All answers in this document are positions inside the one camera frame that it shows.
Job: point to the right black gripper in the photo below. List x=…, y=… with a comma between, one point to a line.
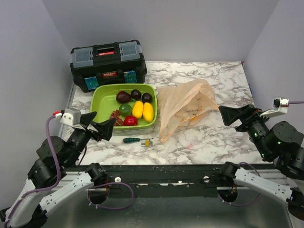
x=245, y=114

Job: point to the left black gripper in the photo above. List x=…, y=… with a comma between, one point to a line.
x=105, y=128

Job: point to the red fake grape bunch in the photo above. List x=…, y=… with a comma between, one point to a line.
x=118, y=121

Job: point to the dark red fake fruit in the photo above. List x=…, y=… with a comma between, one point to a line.
x=123, y=97

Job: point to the translucent orange plastic bag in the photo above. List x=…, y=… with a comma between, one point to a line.
x=184, y=106

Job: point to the yellow fake lemon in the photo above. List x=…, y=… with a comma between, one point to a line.
x=137, y=110

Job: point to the yellow fake mango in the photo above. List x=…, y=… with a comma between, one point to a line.
x=148, y=112

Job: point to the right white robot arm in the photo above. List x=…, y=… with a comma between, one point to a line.
x=280, y=145

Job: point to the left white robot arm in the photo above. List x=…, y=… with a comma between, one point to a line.
x=37, y=200

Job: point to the red fake pomegranate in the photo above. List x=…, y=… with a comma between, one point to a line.
x=130, y=121

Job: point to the small yellow metal connector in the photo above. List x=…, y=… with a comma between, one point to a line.
x=146, y=143

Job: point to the black plastic toolbox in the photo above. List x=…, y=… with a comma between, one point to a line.
x=114, y=63

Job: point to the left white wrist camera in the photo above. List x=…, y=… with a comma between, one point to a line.
x=69, y=116

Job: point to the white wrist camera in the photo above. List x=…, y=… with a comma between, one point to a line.
x=69, y=116
x=280, y=107

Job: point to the green handled screwdriver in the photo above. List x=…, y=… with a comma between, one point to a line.
x=133, y=140

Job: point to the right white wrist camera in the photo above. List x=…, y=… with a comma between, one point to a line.
x=280, y=107

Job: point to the black metal base rail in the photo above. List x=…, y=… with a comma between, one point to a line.
x=165, y=181

